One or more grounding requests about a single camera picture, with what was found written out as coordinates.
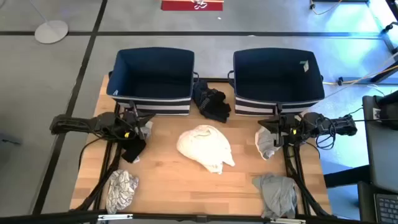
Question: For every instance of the silver frame bracket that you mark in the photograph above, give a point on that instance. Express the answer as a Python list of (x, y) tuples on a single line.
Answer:
[(287, 221), (115, 217)]

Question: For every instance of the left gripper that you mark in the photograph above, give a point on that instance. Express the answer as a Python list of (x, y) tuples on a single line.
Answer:
[(132, 124)]

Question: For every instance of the white grey patterned garment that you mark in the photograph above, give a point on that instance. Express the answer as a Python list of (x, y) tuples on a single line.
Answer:
[(119, 189)]

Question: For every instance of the black Puma garment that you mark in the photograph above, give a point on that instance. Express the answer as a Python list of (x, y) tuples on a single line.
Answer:
[(211, 102)]

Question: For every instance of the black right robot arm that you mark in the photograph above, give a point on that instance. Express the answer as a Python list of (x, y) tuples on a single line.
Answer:
[(339, 124)]

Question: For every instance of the black side desk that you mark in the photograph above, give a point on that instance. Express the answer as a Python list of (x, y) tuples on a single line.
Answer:
[(382, 149)]

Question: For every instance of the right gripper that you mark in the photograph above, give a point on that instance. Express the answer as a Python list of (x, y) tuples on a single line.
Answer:
[(287, 129)]

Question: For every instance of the plain black garment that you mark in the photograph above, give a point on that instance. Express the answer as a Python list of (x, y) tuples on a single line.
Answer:
[(133, 151)]

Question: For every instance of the green white bin tag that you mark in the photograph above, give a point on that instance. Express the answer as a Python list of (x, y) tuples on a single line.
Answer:
[(304, 66)]

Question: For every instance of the white floor stand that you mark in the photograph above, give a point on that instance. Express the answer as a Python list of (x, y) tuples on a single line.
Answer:
[(51, 31)]

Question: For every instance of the navy white striped fabric bin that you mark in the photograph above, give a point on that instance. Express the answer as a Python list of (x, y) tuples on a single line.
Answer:
[(273, 77), (149, 71)]

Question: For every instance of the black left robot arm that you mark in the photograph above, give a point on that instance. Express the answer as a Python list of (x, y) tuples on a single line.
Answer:
[(77, 124)]

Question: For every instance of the black laptop keyboard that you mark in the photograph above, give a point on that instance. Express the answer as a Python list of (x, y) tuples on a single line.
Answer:
[(387, 208)]

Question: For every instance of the red floor mat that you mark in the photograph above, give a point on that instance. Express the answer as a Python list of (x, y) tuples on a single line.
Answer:
[(180, 6)]

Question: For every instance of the small light grey garment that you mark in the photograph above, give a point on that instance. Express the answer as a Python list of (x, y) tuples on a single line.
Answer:
[(148, 128)]

